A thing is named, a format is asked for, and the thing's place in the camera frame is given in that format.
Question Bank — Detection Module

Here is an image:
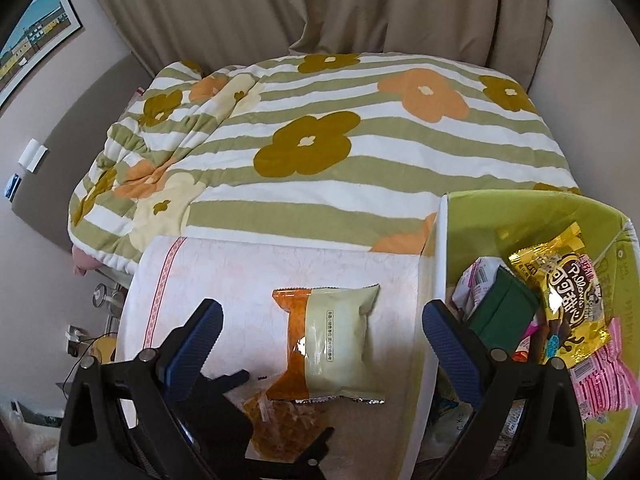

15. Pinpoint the white and pink snack packet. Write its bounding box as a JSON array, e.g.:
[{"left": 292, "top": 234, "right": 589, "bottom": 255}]
[{"left": 452, "top": 256, "right": 501, "bottom": 321}]

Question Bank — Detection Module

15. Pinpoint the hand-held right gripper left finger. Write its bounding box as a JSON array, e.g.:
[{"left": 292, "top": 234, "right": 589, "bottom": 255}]
[{"left": 59, "top": 298, "right": 225, "bottom": 480}]

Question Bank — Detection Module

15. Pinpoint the clear orange snack packet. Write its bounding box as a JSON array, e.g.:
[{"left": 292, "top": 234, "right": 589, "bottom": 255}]
[{"left": 243, "top": 392, "right": 335, "bottom": 461}]

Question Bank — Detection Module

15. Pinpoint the framed wall poster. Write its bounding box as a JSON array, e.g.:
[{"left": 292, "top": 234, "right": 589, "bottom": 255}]
[{"left": 0, "top": 0, "right": 83, "bottom": 109}]

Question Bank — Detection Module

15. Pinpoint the white power adapter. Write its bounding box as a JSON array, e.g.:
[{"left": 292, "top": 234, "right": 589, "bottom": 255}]
[{"left": 65, "top": 325, "right": 88, "bottom": 356}]

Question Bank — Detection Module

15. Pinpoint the red snack packet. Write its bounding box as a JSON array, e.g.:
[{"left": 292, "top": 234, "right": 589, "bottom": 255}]
[{"left": 512, "top": 322, "right": 546, "bottom": 363}]

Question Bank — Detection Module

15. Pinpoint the pink striped snack packet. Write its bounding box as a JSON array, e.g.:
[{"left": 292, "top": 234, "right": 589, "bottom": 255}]
[{"left": 570, "top": 317, "right": 640, "bottom": 423}]

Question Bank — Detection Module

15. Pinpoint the clear glass jar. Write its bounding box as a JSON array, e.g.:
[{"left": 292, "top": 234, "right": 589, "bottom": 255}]
[{"left": 92, "top": 282, "right": 121, "bottom": 312}]

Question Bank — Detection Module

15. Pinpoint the yellow snack packet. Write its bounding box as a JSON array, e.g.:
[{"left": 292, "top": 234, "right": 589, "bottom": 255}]
[{"left": 508, "top": 221, "right": 613, "bottom": 368}]

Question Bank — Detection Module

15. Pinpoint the yellow stool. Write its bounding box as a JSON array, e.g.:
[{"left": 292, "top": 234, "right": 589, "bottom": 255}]
[{"left": 95, "top": 335, "right": 118, "bottom": 364}]

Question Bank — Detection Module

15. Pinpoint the dark green snack packet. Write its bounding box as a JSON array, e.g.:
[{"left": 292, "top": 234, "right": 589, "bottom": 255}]
[{"left": 467, "top": 266, "right": 543, "bottom": 356}]

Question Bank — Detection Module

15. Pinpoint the pink pillow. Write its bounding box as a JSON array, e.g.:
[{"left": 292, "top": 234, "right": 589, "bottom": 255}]
[{"left": 71, "top": 247, "right": 101, "bottom": 277}]

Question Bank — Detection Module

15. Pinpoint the white wall switch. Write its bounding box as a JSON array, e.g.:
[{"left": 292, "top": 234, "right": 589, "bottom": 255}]
[{"left": 17, "top": 138, "right": 48, "bottom": 173}]

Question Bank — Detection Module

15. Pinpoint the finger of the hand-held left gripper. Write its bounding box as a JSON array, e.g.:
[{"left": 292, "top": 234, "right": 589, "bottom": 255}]
[
  {"left": 247, "top": 426, "right": 335, "bottom": 480},
  {"left": 182, "top": 369, "right": 255, "bottom": 480}
]

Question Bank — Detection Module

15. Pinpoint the green striped floral blanket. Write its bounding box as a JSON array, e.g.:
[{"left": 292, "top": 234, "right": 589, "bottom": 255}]
[{"left": 67, "top": 51, "right": 583, "bottom": 273}]

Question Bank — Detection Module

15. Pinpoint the green cardboard box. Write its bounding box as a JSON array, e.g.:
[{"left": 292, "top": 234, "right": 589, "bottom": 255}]
[{"left": 398, "top": 189, "right": 640, "bottom": 480}]

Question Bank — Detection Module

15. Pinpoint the beige curtain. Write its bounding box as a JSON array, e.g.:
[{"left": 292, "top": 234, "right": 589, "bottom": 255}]
[{"left": 80, "top": 0, "right": 556, "bottom": 96}]

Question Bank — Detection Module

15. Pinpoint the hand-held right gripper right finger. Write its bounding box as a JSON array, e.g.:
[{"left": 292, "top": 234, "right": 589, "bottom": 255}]
[{"left": 421, "top": 299, "right": 587, "bottom": 480}]

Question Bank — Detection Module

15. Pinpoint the orange and green snack packet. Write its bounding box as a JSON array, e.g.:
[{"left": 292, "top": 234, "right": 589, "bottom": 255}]
[{"left": 271, "top": 284, "right": 386, "bottom": 406}]

